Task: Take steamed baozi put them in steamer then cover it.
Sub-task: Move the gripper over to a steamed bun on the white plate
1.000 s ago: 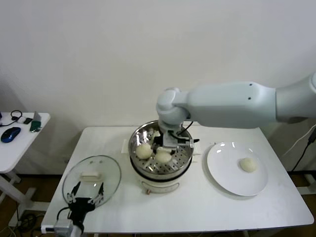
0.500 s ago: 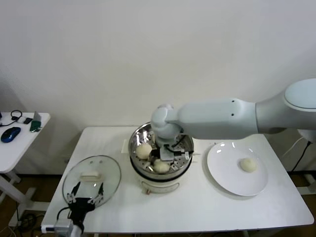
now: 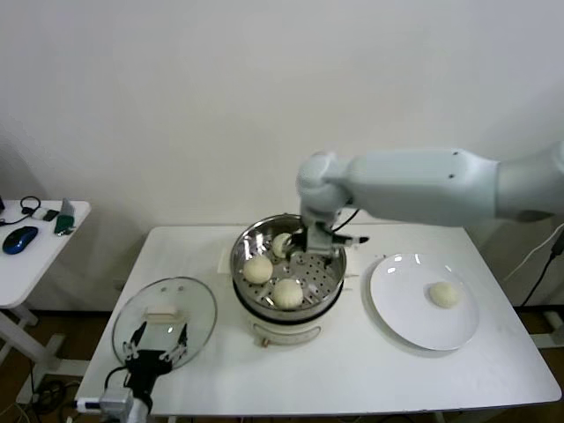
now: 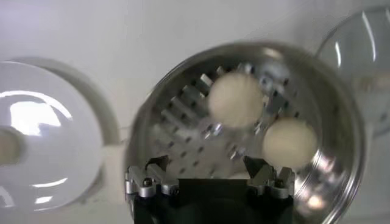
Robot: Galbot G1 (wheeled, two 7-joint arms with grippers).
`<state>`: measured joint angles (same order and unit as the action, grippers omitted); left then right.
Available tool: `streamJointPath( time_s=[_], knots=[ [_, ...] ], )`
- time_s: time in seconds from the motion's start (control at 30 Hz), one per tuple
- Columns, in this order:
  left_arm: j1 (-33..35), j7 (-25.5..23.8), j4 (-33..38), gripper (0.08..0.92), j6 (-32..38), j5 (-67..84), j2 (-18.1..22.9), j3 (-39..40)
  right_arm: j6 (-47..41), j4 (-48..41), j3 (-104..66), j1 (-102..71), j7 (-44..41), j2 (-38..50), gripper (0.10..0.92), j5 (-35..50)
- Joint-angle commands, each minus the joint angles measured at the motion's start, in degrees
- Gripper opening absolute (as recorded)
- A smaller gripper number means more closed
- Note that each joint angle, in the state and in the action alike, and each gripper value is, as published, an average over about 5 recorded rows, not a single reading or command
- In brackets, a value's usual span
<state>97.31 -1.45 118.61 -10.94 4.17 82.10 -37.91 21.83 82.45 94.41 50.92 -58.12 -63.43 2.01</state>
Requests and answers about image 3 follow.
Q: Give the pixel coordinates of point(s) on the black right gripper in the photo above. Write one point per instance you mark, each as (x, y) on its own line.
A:
(299, 240)

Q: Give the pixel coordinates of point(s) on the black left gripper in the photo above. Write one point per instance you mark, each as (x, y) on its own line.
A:
(147, 365)

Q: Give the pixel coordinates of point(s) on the glass pot lid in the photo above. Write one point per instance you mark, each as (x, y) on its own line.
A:
(163, 313)

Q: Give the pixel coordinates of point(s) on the white steamed baozi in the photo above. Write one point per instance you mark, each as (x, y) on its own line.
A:
(287, 294)
(279, 244)
(257, 269)
(446, 294)

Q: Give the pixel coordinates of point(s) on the blue computer mouse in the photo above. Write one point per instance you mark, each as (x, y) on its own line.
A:
(20, 239)

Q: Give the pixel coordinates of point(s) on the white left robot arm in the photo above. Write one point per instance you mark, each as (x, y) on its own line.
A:
(134, 410)

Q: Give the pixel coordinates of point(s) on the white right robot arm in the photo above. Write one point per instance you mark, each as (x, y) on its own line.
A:
(418, 185)

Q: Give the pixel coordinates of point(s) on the stainless steel steamer basket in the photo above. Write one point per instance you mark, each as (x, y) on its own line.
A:
(251, 244)

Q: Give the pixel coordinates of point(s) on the white electric cooking pot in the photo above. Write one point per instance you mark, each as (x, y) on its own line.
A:
(286, 334)

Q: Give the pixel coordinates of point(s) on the white round plate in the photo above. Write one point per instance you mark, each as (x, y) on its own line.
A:
(405, 317)

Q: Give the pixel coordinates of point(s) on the white side table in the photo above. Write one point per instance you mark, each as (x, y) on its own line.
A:
(57, 255)

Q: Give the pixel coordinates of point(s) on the green and grey object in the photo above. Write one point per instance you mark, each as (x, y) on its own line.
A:
(66, 222)

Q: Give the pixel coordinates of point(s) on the small black device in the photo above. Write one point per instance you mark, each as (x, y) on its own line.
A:
(52, 216)

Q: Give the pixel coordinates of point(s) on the small white device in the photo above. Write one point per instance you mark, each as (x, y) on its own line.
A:
(39, 215)

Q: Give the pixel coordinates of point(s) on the white stand base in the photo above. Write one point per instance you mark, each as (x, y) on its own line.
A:
(551, 328)

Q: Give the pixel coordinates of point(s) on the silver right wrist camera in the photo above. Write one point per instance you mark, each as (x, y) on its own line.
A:
(319, 240)

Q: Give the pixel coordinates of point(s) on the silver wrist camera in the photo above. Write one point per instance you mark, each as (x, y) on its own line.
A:
(115, 402)
(319, 240)

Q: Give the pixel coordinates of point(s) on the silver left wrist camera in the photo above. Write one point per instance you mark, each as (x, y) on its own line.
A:
(115, 402)

